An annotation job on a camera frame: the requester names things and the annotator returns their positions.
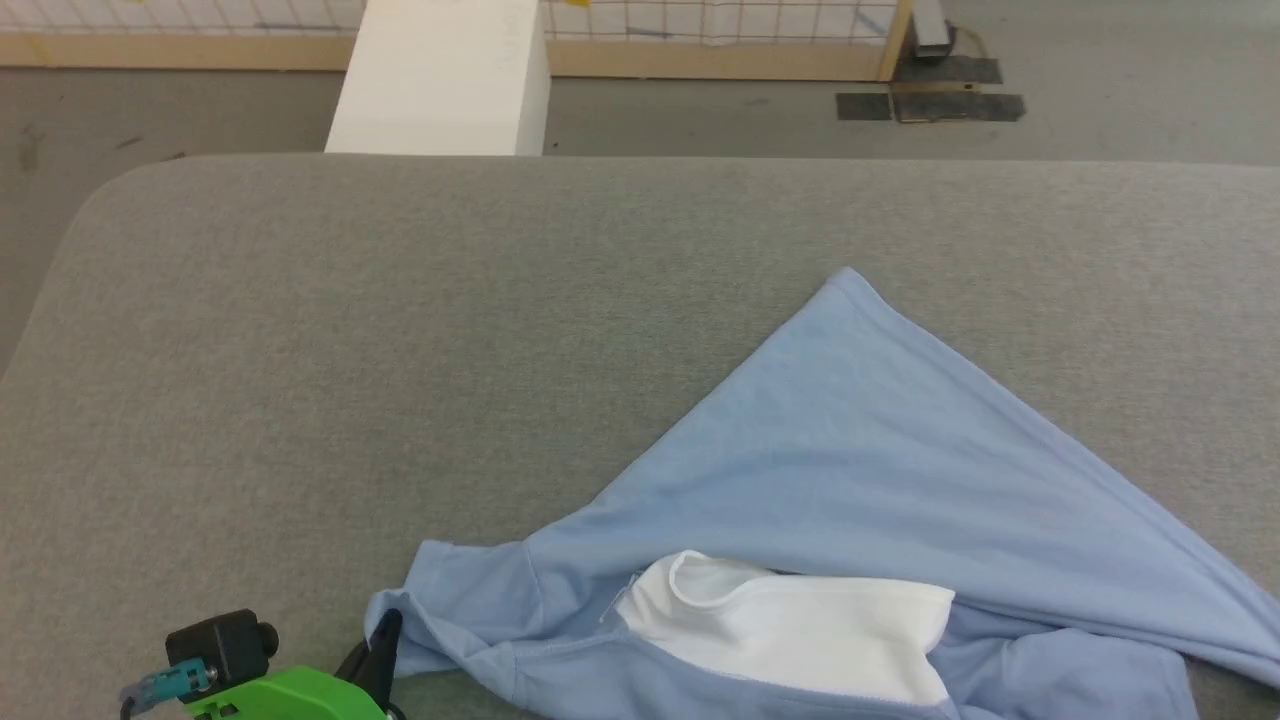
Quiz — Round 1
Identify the white box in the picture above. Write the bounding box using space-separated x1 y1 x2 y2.
325 0 552 158

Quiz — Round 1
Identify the light blue and white shirt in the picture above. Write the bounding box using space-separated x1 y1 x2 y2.
364 266 1280 720

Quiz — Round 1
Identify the black cable with teal plug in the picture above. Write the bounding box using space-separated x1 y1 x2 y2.
120 660 217 720

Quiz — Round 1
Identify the lemon print grid panel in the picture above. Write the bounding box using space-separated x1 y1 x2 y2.
0 0 916 83

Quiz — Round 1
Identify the large black floor tape patch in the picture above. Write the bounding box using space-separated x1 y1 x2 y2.
890 55 1027 125

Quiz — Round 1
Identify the metal panel stand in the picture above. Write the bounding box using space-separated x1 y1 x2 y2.
908 0 959 57

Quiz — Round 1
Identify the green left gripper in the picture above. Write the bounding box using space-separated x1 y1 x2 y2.
183 608 404 720

